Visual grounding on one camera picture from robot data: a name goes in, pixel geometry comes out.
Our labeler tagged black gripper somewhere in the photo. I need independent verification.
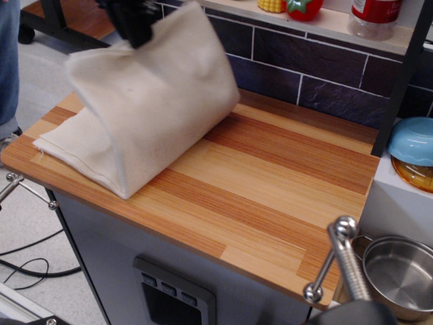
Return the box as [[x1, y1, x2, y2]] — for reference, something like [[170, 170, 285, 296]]
[[96, 0, 159, 48]]

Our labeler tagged red toy tomato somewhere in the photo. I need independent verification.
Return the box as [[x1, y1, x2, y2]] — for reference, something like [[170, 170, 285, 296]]
[[285, 0, 323, 21]]

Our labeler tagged stainless steel pot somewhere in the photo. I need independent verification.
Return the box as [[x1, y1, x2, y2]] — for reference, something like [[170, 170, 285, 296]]
[[352, 236, 432, 322]]

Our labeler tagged left metal clamp screw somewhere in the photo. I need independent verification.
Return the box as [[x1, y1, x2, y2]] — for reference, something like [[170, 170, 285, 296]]
[[0, 172, 59, 211]]

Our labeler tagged blue plastic bowl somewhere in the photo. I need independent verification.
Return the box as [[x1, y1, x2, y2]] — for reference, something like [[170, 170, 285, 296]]
[[387, 116, 432, 167]]

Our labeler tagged wooden cart with black frame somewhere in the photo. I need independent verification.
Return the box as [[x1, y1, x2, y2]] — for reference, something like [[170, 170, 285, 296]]
[[18, 0, 115, 50]]

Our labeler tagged person leg in jeans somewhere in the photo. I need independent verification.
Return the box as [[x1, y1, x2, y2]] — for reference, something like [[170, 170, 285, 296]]
[[1, 1, 20, 141]]

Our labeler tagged orange transparent bowl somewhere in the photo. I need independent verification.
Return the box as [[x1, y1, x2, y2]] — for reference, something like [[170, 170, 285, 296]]
[[391, 156, 432, 194]]

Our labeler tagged grey sneaker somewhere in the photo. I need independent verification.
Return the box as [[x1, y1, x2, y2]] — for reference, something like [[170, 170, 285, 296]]
[[1, 127, 22, 154]]

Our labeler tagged yellow toy corn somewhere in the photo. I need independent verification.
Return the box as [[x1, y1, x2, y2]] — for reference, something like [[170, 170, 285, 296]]
[[257, 0, 286, 14]]

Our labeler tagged red label plastic bottle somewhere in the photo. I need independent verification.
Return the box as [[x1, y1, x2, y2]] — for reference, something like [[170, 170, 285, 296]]
[[347, 0, 402, 41]]

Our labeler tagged black floor cable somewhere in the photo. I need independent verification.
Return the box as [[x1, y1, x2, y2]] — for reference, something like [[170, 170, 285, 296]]
[[0, 229, 81, 290]]

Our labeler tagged cream cloth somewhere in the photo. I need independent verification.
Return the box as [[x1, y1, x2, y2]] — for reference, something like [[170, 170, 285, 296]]
[[34, 1, 240, 199]]

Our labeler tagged grey oven control panel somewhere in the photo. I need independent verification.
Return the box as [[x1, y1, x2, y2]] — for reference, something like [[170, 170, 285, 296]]
[[133, 256, 217, 324]]

